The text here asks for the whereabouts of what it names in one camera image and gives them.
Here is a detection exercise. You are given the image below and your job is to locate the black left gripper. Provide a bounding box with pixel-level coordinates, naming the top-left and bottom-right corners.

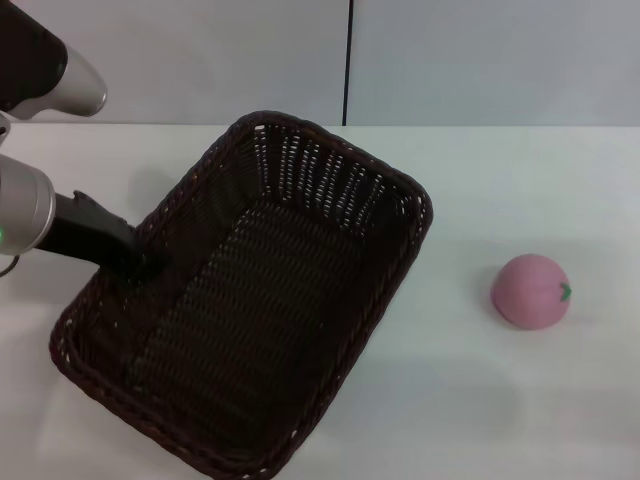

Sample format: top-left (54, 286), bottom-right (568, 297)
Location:
top-left (38, 189), bottom-right (170, 288)

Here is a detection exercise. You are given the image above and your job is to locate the dark brown woven basket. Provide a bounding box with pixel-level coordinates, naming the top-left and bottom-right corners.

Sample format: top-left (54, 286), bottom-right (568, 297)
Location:
top-left (47, 110), bottom-right (434, 480)

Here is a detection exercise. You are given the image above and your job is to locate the pink peach toy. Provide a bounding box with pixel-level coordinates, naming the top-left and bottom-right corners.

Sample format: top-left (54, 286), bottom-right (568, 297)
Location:
top-left (489, 253), bottom-right (574, 331)

